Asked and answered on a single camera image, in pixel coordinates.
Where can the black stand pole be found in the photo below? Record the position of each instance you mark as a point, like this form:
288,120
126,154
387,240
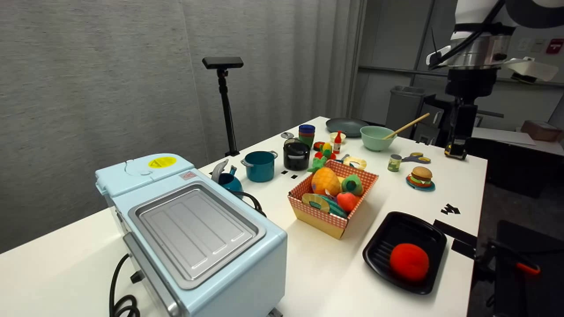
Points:
226,106

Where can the orange checkered basket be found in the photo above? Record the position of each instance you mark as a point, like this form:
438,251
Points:
329,221

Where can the grey bin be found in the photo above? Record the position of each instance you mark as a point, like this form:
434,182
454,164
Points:
408,108

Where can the small black tape piece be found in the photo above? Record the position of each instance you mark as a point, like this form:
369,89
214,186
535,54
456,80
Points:
450,207
445,210
456,212

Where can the grey plate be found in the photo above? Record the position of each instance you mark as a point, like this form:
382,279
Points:
345,126

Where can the toy burger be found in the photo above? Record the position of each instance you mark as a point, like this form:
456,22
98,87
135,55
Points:
420,175

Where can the long black tape strip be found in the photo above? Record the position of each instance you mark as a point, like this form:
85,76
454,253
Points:
452,230

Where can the red toy ketchup bottle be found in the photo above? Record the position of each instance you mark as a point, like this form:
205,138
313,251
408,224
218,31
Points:
338,143

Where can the wooden spoon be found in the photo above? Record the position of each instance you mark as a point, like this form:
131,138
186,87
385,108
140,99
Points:
412,124

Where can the toy cookies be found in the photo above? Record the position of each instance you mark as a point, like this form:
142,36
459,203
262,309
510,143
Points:
417,157

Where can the grey round disc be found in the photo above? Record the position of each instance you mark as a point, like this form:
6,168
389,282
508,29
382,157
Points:
288,136

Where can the black tape bits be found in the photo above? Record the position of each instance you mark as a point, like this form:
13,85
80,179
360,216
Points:
292,173

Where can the black pot with lid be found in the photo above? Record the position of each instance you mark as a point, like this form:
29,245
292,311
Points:
297,156

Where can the teal toy pot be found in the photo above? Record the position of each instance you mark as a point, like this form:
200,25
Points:
260,166

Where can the red tomato plush toy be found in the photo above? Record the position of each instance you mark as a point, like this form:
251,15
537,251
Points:
410,263

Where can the green yellow toy pear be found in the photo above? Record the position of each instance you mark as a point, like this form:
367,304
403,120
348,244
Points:
327,150

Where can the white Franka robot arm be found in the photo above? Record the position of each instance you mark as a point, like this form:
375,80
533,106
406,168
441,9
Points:
479,50

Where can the light blue toaster oven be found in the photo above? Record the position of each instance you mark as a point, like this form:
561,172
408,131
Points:
195,235

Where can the small green toy can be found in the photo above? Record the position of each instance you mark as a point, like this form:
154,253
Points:
396,163

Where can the black frying pan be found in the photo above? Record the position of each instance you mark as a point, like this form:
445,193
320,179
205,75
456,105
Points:
382,253

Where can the short black tape strip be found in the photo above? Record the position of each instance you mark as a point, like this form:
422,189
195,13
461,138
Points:
464,249

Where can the large pale green bowl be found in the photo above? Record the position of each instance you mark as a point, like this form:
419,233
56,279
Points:
376,140

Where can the grey curtain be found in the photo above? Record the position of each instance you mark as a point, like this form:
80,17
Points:
117,76

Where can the green plush toy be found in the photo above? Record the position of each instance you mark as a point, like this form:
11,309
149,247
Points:
352,186

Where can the stack of coloured cups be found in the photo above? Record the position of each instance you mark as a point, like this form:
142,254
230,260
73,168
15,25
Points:
308,135

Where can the small teal plate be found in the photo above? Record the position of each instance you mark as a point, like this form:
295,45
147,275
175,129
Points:
420,187

